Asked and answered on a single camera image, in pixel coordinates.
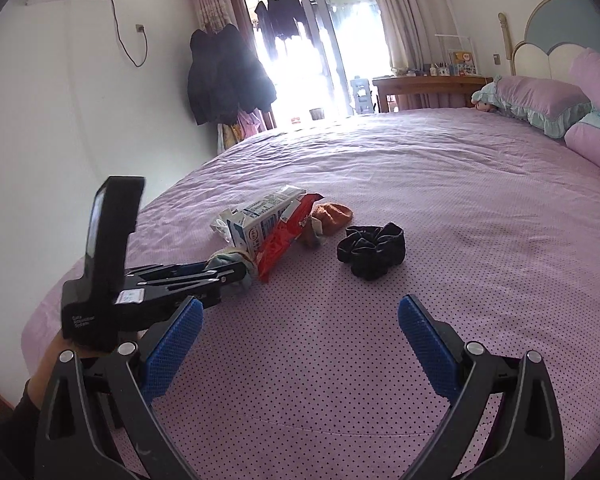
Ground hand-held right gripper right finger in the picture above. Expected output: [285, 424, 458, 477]
[398, 295, 567, 480]

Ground colourful box on desk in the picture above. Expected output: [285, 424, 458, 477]
[450, 49, 480, 77]

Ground multicoloured knit sock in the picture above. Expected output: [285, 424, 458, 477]
[206, 249, 259, 291]

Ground pink patterned curtain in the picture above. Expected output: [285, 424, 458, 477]
[189, 0, 231, 36]
[367, 0, 456, 78]

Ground purple pillow with teal ruffle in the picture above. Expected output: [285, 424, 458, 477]
[472, 75, 593, 139]

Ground wooden desk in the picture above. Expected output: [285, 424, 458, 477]
[371, 75, 495, 113]

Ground orange-brown knit sock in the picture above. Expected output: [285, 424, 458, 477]
[300, 202, 354, 250]

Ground large pink bolster pillow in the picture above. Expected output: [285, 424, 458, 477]
[567, 47, 600, 121]

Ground row of small desk items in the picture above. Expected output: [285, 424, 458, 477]
[392, 62, 451, 77]

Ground pink pillow with teal trim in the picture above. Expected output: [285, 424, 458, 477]
[564, 112, 600, 181]

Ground colourful hanging clothes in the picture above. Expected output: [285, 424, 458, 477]
[216, 110, 263, 153]

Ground dark clothes on balcony line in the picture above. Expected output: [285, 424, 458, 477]
[254, 0, 306, 43]

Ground sliding glass balcony door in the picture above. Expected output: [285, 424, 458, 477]
[227, 0, 396, 128]

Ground black scrunchie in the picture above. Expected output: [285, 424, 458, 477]
[336, 222, 407, 281]

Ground blue and cream headboard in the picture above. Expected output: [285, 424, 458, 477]
[497, 0, 600, 78]

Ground pink dotted bed sheet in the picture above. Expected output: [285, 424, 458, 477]
[22, 107, 600, 480]

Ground black power cable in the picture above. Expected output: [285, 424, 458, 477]
[111, 0, 147, 68]

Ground person's left forearm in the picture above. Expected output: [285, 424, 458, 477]
[11, 331, 106, 461]

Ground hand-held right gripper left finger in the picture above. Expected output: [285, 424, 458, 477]
[34, 296, 204, 480]

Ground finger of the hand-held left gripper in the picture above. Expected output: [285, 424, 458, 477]
[145, 281, 232, 312]
[125, 261, 247, 287]

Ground blue and white milk carton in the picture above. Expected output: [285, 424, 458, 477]
[226, 185, 307, 256]

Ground dark hanging coats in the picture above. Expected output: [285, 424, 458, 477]
[187, 23, 277, 127]

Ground red snack packet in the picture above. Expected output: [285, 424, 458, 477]
[256, 193, 326, 282]

